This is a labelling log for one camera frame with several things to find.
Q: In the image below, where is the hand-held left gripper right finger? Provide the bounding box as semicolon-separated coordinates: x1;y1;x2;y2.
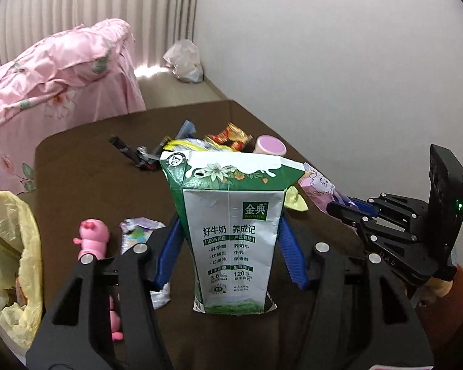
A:
278;214;435;370

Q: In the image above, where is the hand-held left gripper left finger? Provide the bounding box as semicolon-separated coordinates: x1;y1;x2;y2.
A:
25;212;186;370

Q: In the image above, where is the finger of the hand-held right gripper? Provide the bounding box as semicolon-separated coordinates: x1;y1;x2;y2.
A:
341;193;429;224
326;200;417;247

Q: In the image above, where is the pink rabbit print wrapper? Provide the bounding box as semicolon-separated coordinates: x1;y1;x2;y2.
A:
298;162;348;214

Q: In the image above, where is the white colourful snack wrapper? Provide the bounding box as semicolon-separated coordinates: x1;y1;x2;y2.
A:
119;218;170;309

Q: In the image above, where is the small yellow wrapper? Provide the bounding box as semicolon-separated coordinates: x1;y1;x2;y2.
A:
286;187;309;212

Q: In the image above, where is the green white milk carton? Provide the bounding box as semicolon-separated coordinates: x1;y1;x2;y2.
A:
160;150;306;315

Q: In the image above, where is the yellow snack wrapper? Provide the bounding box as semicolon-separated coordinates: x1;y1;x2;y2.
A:
161;136;217;154

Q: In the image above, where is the black wrapper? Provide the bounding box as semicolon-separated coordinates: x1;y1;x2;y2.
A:
110;135;161;170

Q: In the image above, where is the blue wrapper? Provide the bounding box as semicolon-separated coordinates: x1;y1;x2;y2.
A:
175;120;197;139

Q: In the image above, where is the red wrapper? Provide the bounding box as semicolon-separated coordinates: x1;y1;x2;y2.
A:
206;122;253;151

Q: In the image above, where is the yellow plastic trash bag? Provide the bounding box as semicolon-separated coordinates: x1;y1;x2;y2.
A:
0;191;44;351

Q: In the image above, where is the person's right forearm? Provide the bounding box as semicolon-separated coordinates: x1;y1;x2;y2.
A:
413;266;463;355

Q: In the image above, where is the person's right hand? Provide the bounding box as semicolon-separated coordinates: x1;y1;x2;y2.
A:
422;275;456;301

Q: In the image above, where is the pink caterpillar toy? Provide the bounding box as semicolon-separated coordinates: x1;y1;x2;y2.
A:
73;219;124;342

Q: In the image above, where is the pink lidded cup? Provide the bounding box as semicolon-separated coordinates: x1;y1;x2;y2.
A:
254;135;287;157

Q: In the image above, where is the bed with pink floral sheet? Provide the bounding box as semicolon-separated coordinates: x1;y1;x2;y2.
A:
0;58;147;197

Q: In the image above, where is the white plastic bag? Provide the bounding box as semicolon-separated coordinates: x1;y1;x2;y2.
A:
163;39;204;84

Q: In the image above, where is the pink floral duvet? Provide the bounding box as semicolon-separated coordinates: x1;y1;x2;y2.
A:
0;18;136;128

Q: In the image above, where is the white pleated curtain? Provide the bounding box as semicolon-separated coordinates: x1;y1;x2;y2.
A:
0;0;202;74

